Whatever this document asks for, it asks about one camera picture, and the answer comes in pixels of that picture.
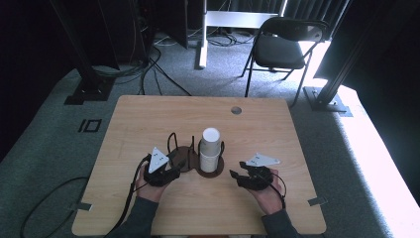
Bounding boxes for white paper cup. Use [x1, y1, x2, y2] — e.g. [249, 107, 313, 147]
[198, 150, 222, 174]
[201, 127, 222, 157]

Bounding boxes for person's right hand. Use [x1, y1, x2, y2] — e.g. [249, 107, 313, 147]
[253, 168, 285, 216]

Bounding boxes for black curtain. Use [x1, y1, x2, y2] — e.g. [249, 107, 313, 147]
[0, 0, 87, 163]
[314, 0, 420, 206]

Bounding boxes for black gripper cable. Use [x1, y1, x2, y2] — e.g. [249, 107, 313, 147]
[102, 154, 153, 238]
[267, 170, 288, 210]

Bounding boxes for brown cup holder wire loops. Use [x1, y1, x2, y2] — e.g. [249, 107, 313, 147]
[166, 132, 226, 179]

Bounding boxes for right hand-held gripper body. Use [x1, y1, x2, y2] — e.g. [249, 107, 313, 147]
[237, 152, 281, 191]

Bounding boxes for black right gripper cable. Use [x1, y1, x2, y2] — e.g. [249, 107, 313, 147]
[267, 170, 288, 210]

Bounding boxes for black floor cable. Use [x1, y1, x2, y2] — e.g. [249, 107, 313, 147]
[19, 176, 91, 238]

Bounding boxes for bundle of floor cables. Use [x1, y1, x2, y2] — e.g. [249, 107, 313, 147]
[91, 16, 193, 97]

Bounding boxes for white desk frame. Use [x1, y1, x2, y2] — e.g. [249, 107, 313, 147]
[193, 0, 289, 70]

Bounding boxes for black metal stand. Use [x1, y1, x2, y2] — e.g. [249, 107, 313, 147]
[302, 0, 384, 117]
[49, 0, 117, 106]

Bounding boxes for black folding chair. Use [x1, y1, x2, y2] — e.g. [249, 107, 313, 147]
[240, 16, 331, 107]

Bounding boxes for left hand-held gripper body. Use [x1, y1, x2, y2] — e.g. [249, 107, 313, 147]
[143, 147, 173, 188]

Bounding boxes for person's left hand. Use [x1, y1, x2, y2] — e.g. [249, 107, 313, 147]
[135, 163, 166, 203]

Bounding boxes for black computer case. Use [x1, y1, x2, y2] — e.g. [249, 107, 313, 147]
[154, 0, 190, 51]

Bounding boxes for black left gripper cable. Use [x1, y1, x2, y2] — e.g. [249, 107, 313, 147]
[102, 154, 153, 238]

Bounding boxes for grey tape strip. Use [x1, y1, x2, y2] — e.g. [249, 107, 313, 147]
[69, 201, 94, 212]
[307, 195, 330, 207]

